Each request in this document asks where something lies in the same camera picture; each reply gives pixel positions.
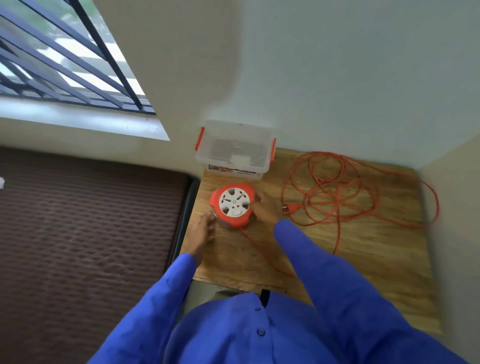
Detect person's right hand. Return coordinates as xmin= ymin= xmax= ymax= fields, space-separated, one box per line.
xmin=250 ymin=191 xmax=290 ymax=227

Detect person's left hand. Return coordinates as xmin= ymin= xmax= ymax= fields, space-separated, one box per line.
xmin=185 ymin=212 xmax=218 ymax=265

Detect orange white extension cord reel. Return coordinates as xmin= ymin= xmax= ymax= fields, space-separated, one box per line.
xmin=209 ymin=182 xmax=258 ymax=229

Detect person's right forearm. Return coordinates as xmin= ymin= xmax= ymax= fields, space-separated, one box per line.
xmin=272 ymin=219 xmax=470 ymax=364

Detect person's left forearm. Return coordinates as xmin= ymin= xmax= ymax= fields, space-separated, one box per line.
xmin=87 ymin=253 xmax=198 ymax=364

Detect clear plastic box orange latches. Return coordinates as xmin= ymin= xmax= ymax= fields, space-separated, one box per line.
xmin=194 ymin=119 xmax=277 ymax=182

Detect person's blue shirt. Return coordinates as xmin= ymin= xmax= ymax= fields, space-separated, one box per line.
xmin=163 ymin=290 xmax=340 ymax=364

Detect brown quilted mattress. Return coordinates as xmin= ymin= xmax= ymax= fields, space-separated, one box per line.
xmin=0 ymin=146 xmax=190 ymax=364

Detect white window sill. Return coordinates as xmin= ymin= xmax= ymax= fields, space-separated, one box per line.
xmin=0 ymin=96 xmax=170 ymax=142

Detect dark metal window grille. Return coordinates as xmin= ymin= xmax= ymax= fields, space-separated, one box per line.
xmin=0 ymin=0 xmax=157 ymax=115

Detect orange extension cable with plug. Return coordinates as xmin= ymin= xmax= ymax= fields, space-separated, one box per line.
xmin=239 ymin=151 xmax=440 ymax=280

